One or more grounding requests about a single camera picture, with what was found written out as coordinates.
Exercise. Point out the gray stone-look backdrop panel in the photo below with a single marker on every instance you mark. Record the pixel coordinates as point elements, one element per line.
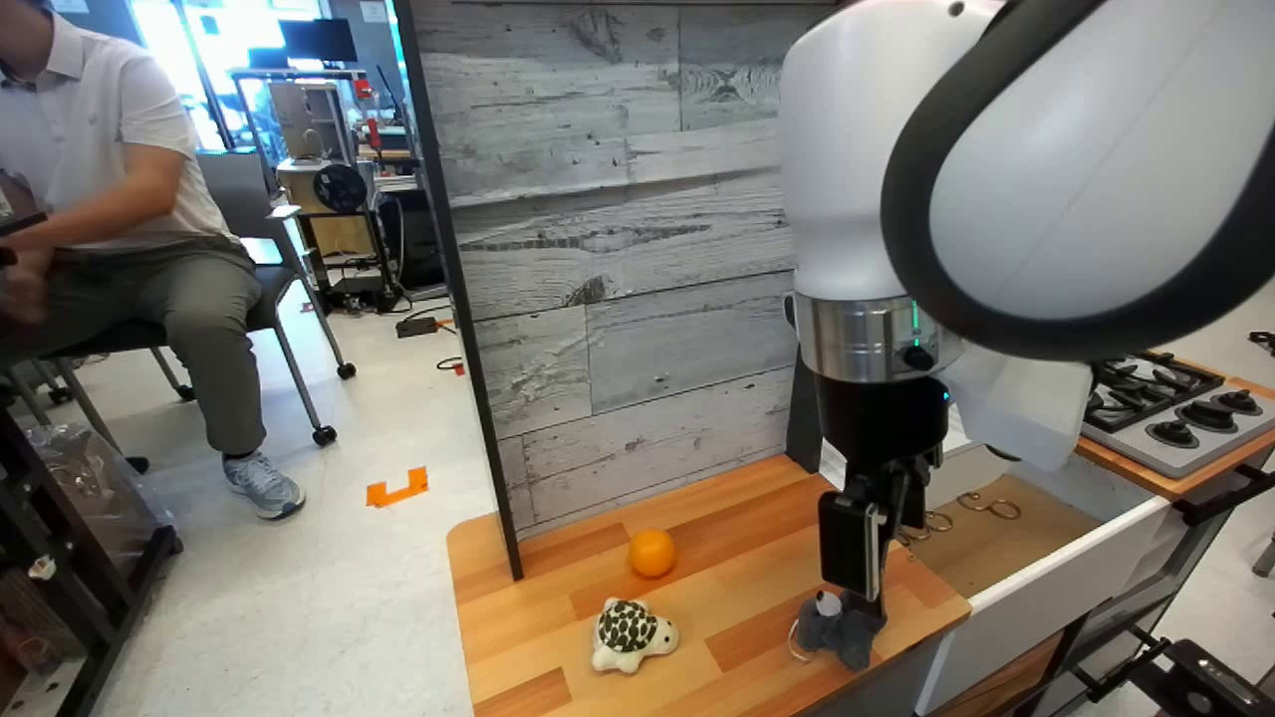
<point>599,266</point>

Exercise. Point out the black metal stand frame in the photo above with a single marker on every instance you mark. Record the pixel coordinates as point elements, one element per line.
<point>1180,679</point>

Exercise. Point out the wooden kitchen counter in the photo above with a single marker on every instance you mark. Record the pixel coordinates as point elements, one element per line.
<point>742,572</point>

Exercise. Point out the gray toy stove black burners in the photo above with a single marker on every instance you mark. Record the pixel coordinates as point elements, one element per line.
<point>1196,445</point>

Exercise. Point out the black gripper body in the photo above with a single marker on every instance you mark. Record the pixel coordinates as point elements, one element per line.
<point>878,420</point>

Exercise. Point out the orange floor marker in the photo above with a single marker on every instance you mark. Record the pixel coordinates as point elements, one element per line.
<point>383,494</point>

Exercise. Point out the background metal shelf rack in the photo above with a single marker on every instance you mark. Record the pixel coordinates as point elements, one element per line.
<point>311,122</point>

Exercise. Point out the orange fruit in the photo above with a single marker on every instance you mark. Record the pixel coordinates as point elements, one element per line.
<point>650,555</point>

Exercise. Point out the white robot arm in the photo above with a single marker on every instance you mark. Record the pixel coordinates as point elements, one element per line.
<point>1063,173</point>

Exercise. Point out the black equipment cart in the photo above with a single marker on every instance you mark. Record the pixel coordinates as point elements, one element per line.
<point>83,572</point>

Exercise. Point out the seated person white shirt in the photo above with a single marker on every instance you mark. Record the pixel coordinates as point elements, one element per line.
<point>121,132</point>

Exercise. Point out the spotted turtle toy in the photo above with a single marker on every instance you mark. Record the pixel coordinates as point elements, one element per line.
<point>627,631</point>

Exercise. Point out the small gray plush teddy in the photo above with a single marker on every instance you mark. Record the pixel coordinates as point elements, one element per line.
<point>837,640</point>

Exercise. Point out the gray office chair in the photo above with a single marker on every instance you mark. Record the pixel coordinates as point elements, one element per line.
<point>253,202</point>

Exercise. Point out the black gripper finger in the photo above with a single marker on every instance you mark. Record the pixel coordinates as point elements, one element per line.
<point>844,538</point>
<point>910,499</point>

